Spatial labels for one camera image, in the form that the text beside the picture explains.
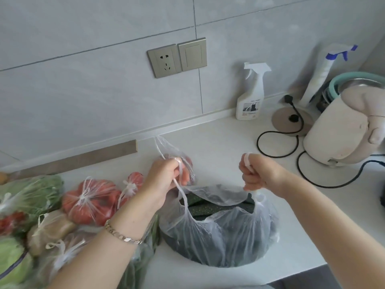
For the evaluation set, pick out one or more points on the person's left hand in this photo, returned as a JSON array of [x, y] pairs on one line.
[[159, 183]]

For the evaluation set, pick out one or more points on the person's right hand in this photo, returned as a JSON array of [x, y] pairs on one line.
[[264, 174]]

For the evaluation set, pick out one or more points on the person's right fingers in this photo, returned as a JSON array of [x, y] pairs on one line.
[[249, 177]]

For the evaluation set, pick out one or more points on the person's left thumb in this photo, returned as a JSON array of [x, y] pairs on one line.
[[184, 176]]

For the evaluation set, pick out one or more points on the clear plastic bag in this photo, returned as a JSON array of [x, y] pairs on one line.
[[69, 249], [219, 234]]

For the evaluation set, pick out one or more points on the person's left forearm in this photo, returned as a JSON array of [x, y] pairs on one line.
[[99, 255]]

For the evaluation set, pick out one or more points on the person's right forearm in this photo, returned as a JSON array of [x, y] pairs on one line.
[[330, 225]]

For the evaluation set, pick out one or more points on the dark green cucumbers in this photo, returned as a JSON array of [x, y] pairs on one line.
[[207, 207]]

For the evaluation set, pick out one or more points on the small bag of tomatoes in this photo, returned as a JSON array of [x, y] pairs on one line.
[[134, 182]]

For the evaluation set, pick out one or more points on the beige kettle base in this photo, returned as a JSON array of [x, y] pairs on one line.
[[282, 123]]

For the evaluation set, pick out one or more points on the white spray bottle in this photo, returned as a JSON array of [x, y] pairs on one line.
[[249, 102]]

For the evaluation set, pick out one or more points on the bag of green beans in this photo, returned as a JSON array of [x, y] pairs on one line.
[[141, 261]]

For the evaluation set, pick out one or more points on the large bag of tomatoes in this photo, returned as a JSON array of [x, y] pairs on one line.
[[90, 201]]

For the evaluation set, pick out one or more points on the beige electric kettle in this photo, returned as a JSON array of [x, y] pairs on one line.
[[337, 129]]

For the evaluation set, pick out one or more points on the brown wooden strip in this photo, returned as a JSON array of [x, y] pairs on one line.
[[75, 158]]

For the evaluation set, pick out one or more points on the spray bottle with blue trigger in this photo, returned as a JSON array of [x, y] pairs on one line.
[[320, 75]]

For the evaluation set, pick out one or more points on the tied clear plastic bag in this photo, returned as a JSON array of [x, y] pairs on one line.
[[69, 249]]

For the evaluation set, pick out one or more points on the bag of brown potatoes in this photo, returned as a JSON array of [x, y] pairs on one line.
[[51, 228]]

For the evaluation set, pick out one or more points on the steel bowl with green rim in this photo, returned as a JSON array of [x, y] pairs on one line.
[[355, 79]]

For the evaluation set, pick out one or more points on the bag of green leafy vegetables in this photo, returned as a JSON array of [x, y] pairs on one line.
[[33, 192]]

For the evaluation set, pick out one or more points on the bag of red chillies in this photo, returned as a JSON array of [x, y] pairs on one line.
[[10, 222]]

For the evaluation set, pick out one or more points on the green cabbage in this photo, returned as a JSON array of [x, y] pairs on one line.
[[12, 261]]

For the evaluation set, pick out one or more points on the grey wall socket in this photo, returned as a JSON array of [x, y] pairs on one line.
[[164, 61]]

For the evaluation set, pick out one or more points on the grey wall switch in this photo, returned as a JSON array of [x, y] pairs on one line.
[[192, 54]]

